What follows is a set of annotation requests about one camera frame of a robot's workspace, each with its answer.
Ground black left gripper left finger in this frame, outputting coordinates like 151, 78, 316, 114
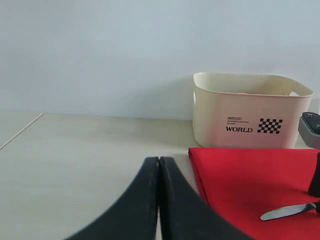
68, 157, 160, 240

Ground silver table knife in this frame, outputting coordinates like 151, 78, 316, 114
260, 202, 316, 221

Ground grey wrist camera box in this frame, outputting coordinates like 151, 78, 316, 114
298, 112, 320, 150

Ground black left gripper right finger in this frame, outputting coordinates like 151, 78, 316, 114
159, 157, 251, 240

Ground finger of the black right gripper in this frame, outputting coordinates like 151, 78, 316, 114
315, 201, 320, 214
308, 153, 320, 198

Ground red scalloped tablecloth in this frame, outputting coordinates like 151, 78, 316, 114
188, 147, 320, 240

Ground cream plastic bin WORLD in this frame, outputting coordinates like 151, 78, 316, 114
192, 72, 314, 149

